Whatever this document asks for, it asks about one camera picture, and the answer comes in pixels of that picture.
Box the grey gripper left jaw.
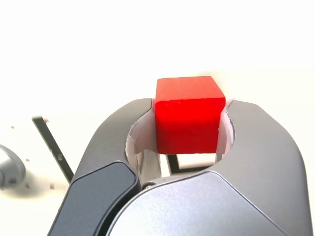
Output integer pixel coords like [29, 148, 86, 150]
[48, 97, 162, 236]

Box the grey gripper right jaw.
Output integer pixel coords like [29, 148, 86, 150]
[98, 97, 310, 236]

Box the red cube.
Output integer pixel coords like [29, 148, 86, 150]
[155, 76, 226, 155]

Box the black tape square outline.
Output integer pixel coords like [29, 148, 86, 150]
[166, 153, 218, 177]

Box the black tape strip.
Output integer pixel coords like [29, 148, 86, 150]
[31, 116, 74, 184]

